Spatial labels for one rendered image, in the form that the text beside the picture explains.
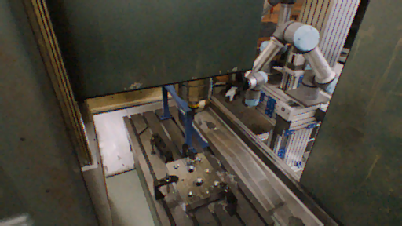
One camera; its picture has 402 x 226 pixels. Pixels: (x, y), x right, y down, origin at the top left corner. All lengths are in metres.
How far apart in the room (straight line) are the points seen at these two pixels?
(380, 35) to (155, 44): 0.85
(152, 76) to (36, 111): 0.37
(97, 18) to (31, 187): 0.43
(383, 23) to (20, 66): 1.13
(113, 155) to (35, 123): 1.40
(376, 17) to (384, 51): 0.13
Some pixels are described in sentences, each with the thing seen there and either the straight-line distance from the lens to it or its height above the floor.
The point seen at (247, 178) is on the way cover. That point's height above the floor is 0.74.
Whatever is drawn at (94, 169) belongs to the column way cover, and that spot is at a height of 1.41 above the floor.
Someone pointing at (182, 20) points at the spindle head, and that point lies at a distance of 0.77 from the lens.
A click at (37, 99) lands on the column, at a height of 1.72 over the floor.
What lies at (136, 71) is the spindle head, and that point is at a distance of 0.77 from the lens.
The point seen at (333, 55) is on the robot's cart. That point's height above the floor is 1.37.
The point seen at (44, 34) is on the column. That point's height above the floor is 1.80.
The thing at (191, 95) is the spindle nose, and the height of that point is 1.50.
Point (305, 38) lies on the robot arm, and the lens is 1.36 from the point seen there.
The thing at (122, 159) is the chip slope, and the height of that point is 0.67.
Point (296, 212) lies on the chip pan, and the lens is 1.70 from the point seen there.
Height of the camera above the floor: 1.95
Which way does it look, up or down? 33 degrees down
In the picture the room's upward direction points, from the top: 2 degrees clockwise
